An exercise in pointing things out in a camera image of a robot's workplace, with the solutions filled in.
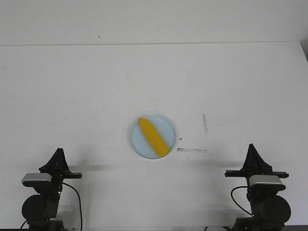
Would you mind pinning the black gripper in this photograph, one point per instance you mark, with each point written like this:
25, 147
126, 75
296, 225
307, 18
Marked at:
57, 166
254, 163

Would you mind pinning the light blue round plate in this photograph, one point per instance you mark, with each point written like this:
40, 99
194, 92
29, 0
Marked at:
165, 128

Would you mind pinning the yellow corn cob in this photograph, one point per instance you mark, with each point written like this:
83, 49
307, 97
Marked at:
153, 137

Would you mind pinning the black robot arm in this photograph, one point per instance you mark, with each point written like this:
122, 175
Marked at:
269, 211
40, 210

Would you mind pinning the clear tape strip on table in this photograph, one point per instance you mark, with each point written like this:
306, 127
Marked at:
191, 150

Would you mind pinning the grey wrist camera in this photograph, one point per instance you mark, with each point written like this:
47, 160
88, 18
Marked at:
32, 179
264, 180

